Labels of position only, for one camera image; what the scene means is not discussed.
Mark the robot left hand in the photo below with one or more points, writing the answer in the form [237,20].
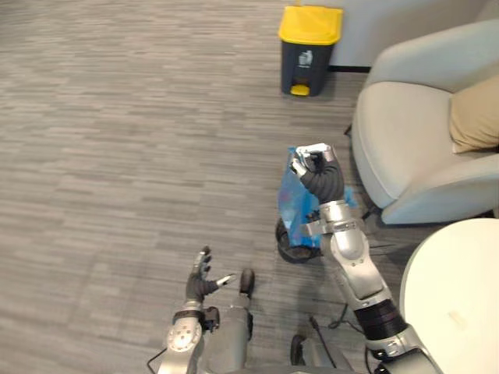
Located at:
[199,282]

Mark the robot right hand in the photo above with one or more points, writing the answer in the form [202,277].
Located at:
[323,179]

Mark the blue plastic rubbish bag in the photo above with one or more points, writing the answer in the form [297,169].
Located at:
[292,195]

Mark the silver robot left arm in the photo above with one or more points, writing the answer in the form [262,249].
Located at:
[181,339]

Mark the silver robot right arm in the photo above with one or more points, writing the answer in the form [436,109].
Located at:
[356,269]

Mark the small black round bin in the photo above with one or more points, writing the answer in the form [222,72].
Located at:
[294,253]

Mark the grey trash can, yellow lid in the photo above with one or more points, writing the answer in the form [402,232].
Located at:
[308,50]

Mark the robot left leg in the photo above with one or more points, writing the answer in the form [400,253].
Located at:
[232,327]

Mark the light grey armchair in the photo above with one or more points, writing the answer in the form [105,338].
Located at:
[405,148]

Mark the tan cushion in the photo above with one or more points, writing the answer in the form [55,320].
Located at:
[477,117]

